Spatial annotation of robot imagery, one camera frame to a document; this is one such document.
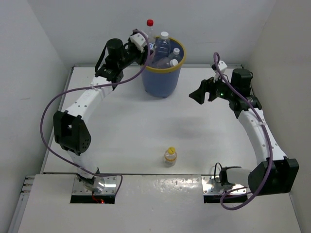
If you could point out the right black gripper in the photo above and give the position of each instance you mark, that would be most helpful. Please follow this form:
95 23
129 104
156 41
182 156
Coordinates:
206 86

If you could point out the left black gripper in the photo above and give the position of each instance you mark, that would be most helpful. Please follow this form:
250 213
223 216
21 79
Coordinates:
142 57

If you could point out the red cap red label bottle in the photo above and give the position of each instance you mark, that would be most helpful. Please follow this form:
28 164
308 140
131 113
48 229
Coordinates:
151 35

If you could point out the cream translucent plastic bottle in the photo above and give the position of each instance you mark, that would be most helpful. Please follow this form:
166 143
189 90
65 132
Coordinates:
162 46

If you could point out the pineapple juice bottle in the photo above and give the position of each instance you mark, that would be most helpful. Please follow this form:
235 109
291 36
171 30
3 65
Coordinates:
165 63

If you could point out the water bottle blue white label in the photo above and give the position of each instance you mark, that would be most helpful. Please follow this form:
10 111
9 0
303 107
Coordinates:
175 54

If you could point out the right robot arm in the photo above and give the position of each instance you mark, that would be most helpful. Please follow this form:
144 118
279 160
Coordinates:
273 165

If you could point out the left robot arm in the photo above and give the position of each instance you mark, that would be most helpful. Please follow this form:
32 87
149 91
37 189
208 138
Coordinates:
70 126

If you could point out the blue plastic bin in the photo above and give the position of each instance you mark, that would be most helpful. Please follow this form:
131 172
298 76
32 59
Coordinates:
161 83

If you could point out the small yellow cap bottle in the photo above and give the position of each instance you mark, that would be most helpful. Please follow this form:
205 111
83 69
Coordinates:
170 157

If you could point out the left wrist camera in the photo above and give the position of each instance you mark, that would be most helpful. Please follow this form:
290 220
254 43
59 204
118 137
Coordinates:
139 40

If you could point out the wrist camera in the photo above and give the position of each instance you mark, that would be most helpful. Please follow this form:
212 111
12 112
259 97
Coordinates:
222 67
139 40

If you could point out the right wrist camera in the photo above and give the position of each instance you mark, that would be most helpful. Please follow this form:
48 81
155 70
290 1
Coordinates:
222 67

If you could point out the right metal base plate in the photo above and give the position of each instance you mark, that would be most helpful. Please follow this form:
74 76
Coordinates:
211 187

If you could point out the metal base plate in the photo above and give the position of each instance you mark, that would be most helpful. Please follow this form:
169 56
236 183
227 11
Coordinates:
211 187
102 186

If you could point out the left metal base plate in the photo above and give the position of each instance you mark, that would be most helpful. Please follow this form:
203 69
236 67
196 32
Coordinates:
102 186

